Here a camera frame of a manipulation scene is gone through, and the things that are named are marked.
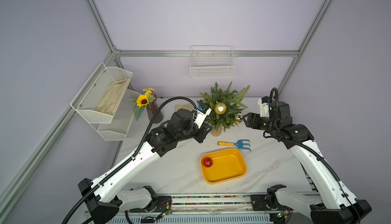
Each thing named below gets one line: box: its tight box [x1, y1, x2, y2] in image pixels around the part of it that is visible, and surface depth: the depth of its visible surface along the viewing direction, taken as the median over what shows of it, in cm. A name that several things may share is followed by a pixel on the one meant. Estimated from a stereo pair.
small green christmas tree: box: [197, 81, 250, 137], surface depth 76 cm
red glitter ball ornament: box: [202, 156, 214, 168], surface depth 85 cm
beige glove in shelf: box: [95, 77, 130, 116], surface depth 80 cm
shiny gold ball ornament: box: [234, 114, 243, 124], surface depth 78 cm
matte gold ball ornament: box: [214, 100, 227, 115], surface depth 70 cm
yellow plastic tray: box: [200, 148, 248, 185], surface depth 88 cm
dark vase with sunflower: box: [132, 87, 164, 124], surface depth 88 cm
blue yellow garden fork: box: [217, 139, 251, 152], surface depth 95 cm
